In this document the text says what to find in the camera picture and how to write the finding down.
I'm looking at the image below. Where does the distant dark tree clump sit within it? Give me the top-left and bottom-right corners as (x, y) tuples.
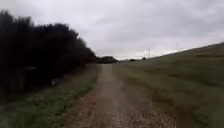
(96, 55), (119, 65)

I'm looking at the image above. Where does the brown gravel dirt path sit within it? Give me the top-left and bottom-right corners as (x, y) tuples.
(61, 63), (178, 128)

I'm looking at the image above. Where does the grass verge strip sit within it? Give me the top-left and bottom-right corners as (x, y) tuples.
(0, 63), (101, 128)

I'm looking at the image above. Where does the grassy embankment slope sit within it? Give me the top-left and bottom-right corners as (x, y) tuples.
(112, 41), (224, 128)

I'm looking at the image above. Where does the row of dark trees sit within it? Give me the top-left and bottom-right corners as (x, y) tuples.
(0, 9), (98, 104)

